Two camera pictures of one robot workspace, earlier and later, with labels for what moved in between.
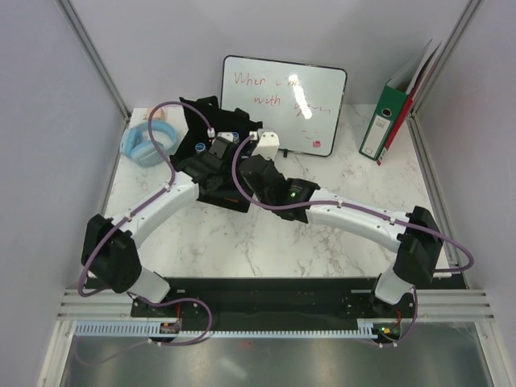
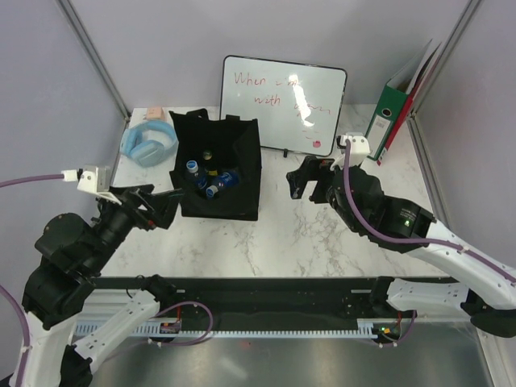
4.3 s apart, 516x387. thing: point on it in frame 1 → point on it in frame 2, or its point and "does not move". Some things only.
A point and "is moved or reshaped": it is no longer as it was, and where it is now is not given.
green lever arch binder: x=393 y=99 does not move
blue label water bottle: x=200 y=147 is moved or reshaped
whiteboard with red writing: x=302 y=103 does not move
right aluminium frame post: x=458 y=30 does not move
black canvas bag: x=210 y=142 is moved or reshaped
